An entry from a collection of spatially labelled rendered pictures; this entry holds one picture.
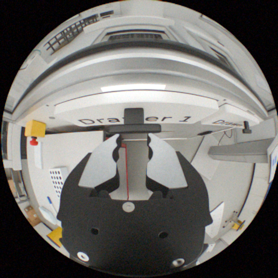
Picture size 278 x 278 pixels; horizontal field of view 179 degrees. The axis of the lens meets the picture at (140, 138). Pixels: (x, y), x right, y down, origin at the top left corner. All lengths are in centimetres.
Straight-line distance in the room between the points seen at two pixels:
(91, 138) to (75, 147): 7
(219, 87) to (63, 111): 23
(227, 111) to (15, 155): 98
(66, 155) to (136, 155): 80
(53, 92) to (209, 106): 23
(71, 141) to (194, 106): 35
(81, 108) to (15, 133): 73
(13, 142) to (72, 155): 60
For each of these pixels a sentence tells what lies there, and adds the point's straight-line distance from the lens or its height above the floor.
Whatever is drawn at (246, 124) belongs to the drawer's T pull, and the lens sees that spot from 33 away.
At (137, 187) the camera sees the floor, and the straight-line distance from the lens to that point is 113.
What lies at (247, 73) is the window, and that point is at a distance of 18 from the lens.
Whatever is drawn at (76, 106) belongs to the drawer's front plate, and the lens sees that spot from 16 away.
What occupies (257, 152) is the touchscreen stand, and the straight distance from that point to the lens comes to 88.
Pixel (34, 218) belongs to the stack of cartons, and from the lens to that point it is 465.
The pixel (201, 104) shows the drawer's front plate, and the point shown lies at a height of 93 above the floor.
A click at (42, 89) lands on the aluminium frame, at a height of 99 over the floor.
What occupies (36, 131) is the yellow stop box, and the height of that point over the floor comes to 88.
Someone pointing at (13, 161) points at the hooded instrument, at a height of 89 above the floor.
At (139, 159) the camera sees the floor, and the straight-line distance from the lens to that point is 105.
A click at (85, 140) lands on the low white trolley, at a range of 33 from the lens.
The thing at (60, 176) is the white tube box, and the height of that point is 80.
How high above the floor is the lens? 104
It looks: 84 degrees down
